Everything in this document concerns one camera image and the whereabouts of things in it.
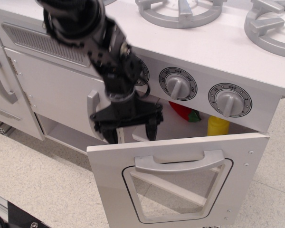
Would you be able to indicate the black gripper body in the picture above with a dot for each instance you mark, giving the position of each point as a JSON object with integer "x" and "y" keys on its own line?
{"x": 132, "y": 112}

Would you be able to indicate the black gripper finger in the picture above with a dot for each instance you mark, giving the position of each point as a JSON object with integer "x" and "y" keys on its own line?
{"x": 151, "y": 129}
{"x": 110, "y": 135}

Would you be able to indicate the silver oven door handle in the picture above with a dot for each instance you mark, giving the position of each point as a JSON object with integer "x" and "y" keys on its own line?
{"x": 211, "y": 159}

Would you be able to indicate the white oven door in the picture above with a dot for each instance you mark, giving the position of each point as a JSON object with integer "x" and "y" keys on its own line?
{"x": 213, "y": 197}

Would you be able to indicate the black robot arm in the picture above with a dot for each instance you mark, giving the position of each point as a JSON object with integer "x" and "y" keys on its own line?
{"x": 83, "y": 25}

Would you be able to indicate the left grey timer knob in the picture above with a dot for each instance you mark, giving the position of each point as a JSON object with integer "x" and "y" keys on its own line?
{"x": 144, "y": 75}

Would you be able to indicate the grey timer knob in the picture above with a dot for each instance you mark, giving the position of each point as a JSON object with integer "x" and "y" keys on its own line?
{"x": 230, "y": 100}
{"x": 144, "y": 75}

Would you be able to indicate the red toy pepper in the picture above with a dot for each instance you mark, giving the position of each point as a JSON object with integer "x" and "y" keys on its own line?
{"x": 189, "y": 114}

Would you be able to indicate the middle grey temperature knob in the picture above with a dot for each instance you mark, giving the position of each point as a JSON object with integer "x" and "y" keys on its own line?
{"x": 178, "y": 84}

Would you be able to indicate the yellow toy bottle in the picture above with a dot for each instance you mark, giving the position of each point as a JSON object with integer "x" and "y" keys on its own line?
{"x": 217, "y": 126}

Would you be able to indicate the white cabinet door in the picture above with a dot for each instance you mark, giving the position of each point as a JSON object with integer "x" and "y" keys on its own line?
{"x": 18, "y": 115}
{"x": 58, "y": 98}

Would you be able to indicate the right grey timer knob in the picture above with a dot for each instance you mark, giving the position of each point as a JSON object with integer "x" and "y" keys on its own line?
{"x": 230, "y": 100}

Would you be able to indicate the white toy kitchen unit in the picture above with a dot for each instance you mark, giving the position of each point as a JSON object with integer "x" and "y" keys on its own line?
{"x": 55, "y": 183}

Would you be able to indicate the left white cabinet door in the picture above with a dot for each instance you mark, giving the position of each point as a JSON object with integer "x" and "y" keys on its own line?
{"x": 18, "y": 115}

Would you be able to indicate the middle silver stove burner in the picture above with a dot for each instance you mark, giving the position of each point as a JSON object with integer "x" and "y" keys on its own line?
{"x": 185, "y": 18}

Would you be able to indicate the silver stove burner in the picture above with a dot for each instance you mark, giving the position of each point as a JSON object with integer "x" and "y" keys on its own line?
{"x": 185, "y": 18}
{"x": 265, "y": 25}

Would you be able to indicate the silver vent grille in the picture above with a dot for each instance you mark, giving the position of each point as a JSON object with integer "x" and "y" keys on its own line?
{"x": 43, "y": 43}

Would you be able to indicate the right silver stove burner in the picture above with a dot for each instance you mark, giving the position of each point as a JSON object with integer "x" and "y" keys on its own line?
{"x": 265, "y": 25}

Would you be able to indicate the silver cabinet door handle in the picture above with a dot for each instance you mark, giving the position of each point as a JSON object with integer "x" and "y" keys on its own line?
{"x": 92, "y": 102}

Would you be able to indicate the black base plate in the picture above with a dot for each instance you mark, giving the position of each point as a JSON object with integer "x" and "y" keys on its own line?
{"x": 11, "y": 216}

